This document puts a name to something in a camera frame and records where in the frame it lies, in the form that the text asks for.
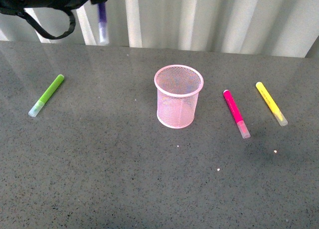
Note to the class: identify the yellow marker pen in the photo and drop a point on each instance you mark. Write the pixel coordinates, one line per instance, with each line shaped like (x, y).
(271, 104)

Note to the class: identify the pink marker pen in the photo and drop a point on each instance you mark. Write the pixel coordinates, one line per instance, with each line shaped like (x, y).
(236, 114)

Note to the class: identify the green marker pen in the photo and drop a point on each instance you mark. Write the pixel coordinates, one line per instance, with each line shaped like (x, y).
(46, 96)

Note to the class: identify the purple marker pen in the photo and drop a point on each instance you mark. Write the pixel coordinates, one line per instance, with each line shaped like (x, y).
(103, 24)

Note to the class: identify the white curtain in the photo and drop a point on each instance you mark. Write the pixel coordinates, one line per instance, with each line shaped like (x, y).
(270, 27)

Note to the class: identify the pink mesh cup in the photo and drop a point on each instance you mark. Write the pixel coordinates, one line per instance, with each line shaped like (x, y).
(178, 87)

